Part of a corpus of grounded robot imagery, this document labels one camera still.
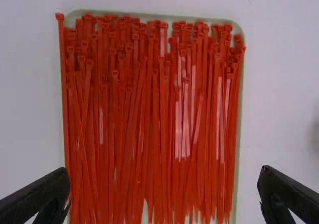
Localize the pale tray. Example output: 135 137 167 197
58 8 248 224

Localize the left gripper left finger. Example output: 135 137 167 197
0 167 72 224

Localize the row of orange cable ties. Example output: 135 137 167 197
55 12 247 224

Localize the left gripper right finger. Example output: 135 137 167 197
257 165 319 224

